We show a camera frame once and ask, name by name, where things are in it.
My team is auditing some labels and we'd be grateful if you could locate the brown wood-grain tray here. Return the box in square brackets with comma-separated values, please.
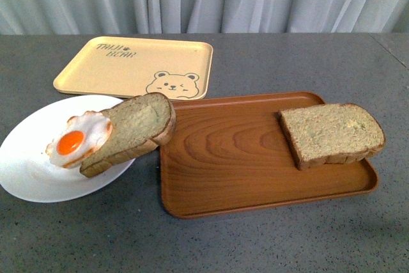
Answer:
[160, 91, 379, 219]

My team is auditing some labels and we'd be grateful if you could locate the fake fried egg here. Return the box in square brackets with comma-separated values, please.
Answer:
[45, 111, 113, 169]

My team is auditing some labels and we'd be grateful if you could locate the yellow bear tray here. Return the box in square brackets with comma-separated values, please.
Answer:
[53, 36, 213, 100]

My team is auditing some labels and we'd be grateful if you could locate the bread slice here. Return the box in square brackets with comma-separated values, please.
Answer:
[80, 92, 176, 178]
[278, 103, 386, 170]

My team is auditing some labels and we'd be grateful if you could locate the white round plate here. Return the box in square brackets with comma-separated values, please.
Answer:
[1, 95, 133, 203]

